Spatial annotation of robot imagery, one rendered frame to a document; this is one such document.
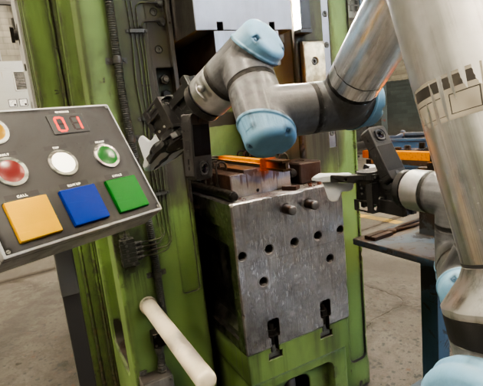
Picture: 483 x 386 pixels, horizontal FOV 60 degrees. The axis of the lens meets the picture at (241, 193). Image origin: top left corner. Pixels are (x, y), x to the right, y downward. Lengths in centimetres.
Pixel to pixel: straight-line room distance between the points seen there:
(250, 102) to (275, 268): 73
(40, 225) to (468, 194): 70
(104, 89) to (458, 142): 107
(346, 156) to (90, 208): 101
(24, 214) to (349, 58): 58
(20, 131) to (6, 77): 541
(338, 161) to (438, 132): 135
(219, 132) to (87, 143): 83
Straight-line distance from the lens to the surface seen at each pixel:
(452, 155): 23
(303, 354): 140
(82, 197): 86
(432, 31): 24
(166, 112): 74
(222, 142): 169
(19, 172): 85
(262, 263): 120
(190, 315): 138
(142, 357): 139
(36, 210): 82
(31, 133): 91
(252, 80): 60
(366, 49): 55
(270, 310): 126
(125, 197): 90
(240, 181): 119
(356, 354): 187
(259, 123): 56
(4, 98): 628
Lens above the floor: 115
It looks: 11 degrees down
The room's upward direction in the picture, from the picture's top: 6 degrees counter-clockwise
